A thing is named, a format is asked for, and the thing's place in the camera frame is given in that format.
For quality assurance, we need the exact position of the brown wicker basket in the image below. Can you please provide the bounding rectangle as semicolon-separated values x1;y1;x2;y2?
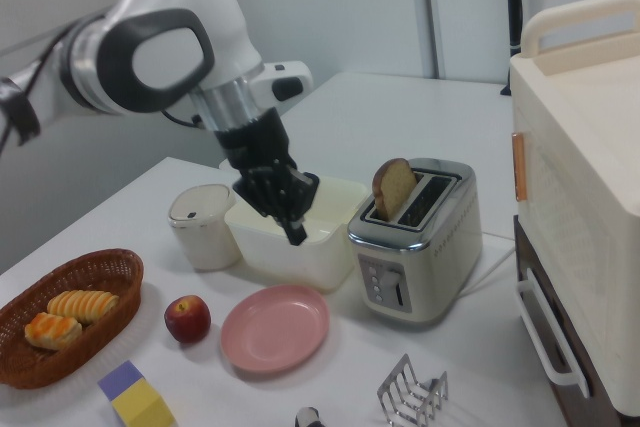
0;247;145;390

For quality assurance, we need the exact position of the cream and chrome toaster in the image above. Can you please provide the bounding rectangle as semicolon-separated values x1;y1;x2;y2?
347;157;484;327

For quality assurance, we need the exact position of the cream microwave oven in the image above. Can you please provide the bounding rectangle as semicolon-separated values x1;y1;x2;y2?
508;0;640;418

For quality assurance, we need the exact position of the black stand pole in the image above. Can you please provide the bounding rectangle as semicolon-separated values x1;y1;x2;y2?
500;0;524;97

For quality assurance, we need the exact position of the square glazed pastry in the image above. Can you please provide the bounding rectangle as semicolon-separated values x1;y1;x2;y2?
24;311;83;351

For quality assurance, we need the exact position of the red apple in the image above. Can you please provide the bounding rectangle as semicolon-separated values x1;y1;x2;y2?
163;294;212;344

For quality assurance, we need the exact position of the ridged yellow bread roll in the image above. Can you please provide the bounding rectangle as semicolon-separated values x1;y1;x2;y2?
47;289;121;325

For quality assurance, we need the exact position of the copper cabinet handle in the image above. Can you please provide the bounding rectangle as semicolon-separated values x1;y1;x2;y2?
510;131;528;203

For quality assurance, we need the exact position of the small cream lidded trash can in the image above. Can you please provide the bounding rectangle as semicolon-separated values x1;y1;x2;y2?
167;183;244;272

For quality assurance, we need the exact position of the dark brown oven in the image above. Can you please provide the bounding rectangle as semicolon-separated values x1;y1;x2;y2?
513;215;624;427

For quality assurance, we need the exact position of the white rectangular plastic bin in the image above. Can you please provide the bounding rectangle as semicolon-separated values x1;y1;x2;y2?
223;174;369;294

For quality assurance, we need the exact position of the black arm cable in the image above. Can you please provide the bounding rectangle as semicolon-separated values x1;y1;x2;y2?
0;11;207;153

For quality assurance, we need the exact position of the metal toast rack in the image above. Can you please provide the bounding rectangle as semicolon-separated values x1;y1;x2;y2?
376;353;450;427

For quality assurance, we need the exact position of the black arm strap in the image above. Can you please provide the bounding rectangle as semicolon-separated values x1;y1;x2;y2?
0;76;42;147

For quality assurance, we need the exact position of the yellow block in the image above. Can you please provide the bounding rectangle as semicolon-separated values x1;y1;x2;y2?
110;377;176;427

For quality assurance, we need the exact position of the pink plate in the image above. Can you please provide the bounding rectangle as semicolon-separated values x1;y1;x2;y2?
220;284;331;375

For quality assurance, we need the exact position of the white toaster power cable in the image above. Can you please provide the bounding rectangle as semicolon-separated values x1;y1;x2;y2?
462;245;516;299

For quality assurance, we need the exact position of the white oven door handle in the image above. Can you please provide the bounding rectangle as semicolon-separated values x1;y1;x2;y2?
514;266;591;398

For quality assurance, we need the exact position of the brown bread slice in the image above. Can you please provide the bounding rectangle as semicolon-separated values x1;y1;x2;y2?
371;158;418;222

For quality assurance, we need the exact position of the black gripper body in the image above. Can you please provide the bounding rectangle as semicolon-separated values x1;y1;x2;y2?
213;107;322;213

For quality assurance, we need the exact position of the black and white figurine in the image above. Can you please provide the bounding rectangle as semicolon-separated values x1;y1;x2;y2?
294;405;324;427

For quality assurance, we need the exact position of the purple block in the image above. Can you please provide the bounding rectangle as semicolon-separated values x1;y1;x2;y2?
97;360;146;402

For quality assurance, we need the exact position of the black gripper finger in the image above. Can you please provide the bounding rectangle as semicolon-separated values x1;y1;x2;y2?
291;181;315;236
259;186;307;247

